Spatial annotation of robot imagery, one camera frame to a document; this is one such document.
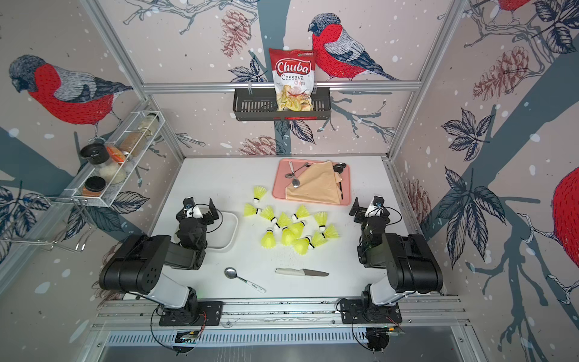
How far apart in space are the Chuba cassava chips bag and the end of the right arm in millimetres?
443

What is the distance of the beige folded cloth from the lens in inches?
41.5

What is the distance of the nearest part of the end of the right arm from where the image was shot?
698mm

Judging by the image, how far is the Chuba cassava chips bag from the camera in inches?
32.7
